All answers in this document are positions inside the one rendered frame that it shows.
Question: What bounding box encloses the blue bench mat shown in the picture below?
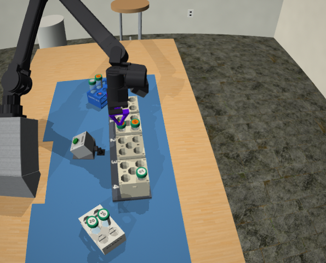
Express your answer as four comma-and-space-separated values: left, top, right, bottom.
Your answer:
25, 75, 191, 263

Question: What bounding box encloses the beige bucket adapter with round holes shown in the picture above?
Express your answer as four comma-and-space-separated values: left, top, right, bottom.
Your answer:
115, 113, 142, 136
116, 134, 145, 161
121, 96, 139, 114

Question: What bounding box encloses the blue tube rack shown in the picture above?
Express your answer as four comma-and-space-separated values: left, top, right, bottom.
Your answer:
87, 79, 107, 109

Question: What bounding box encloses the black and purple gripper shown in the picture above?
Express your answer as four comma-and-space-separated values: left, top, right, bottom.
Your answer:
106, 84, 129, 126

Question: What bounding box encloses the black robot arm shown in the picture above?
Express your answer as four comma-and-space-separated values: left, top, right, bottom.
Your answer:
0, 0, 149, 118

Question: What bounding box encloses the beige block with round holes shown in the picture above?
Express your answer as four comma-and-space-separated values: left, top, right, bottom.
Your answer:
117, 158, 150, 198

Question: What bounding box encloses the white tube rack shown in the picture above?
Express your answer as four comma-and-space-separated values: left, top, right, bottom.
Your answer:
78, 205, 126, 255

